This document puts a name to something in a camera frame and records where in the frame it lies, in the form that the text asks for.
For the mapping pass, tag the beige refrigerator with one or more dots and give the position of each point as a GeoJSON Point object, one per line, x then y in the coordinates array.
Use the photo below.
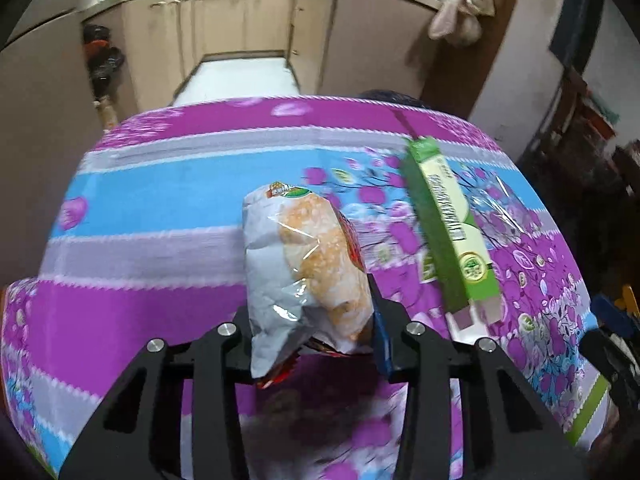
{"type": "Point", "coordinates": [40, 110]}

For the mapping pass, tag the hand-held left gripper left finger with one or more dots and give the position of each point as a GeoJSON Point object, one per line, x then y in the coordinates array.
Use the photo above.
{"type": "Point", "coordinates": [235, 342]}

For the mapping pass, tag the green carton box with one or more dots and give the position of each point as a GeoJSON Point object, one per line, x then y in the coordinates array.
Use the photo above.
{"type": "Point", "coordinates": [445, 225]}

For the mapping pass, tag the black plastic bag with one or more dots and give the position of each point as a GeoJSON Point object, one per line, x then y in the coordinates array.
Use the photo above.
{"type": "Point", "coordinates": [102, 57]}

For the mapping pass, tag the bread snack packet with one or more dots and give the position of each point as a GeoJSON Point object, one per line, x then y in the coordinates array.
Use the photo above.
{"type": "Point", "coordinates": [305, 270]}

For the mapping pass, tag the dark window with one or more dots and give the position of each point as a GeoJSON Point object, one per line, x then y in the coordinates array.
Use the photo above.
{"type": "Point", "coordinates": [575, 10]}

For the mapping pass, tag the hanging beige cloth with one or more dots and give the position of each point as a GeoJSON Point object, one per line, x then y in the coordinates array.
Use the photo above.
{"type": "Point", "coordinates": [460, 10]}

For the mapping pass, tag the dark wooden chair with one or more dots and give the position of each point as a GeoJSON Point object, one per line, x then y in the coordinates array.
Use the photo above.
{"type": "Point", "coordinates": [560, 115]}

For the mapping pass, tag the beige kitchen base cabinets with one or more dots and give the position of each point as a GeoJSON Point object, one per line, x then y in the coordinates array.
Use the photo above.
{"type": "Point", "coordinates": [260, 20]}

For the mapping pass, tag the table with floral striped cloth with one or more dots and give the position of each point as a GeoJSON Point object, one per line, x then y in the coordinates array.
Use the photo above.
{"type": "Point", "coordinates": [150, 220]}

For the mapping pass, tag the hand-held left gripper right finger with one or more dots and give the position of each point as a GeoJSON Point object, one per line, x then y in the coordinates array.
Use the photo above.
{"type": "Point", "coordinates": [382, 347]}

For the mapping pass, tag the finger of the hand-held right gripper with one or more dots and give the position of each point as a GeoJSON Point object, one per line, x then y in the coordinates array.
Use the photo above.
{"type": "Point", "coordinates": [605, 307]}

